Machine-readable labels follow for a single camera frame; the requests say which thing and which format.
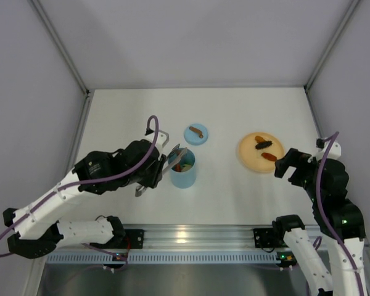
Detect orange yellow fried piece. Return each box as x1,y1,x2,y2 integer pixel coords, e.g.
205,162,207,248
255,136,265,143

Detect metal serving tongs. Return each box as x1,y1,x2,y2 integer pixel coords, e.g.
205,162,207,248
135,144,188,197

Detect red orange grilled piece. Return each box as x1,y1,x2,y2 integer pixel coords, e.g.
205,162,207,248
174,163,182,172

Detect light blue cylindrical container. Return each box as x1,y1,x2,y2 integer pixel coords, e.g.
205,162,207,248
170,149,196,189

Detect light blue round lid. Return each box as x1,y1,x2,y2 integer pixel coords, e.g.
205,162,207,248
183,123,209,146

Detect orange madeleine cake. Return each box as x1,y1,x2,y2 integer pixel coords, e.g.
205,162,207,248
261,152,278,162

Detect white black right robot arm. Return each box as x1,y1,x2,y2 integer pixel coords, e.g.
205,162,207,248
272,143,367,295

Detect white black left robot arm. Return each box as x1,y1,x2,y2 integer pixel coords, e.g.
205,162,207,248
3,136,168,259

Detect beige round plate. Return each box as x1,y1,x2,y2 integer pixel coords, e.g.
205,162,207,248
237,132,286,173

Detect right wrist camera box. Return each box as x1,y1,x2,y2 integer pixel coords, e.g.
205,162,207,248
314,138,342,161

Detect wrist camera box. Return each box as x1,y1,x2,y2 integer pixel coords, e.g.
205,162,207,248
144,130,170,154
314,138,342,161

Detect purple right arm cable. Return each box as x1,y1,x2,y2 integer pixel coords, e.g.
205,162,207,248
314,131,366,296

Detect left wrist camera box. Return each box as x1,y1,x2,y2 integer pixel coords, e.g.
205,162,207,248
144,130,170,154

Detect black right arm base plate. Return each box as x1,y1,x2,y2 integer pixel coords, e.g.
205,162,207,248
253,228,286,249

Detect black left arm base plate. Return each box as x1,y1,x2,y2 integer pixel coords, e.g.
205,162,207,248
110,229,144,249

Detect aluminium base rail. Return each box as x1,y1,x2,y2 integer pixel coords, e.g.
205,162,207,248
33,224,331,252

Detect slotted grey cable duct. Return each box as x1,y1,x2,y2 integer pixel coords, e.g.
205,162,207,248
46,251,279,265

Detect right aluminium frame post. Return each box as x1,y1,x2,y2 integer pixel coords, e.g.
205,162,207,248
303,0,363,94

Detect aluminium frame corner post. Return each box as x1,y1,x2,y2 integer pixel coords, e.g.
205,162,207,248
27,0,90,96

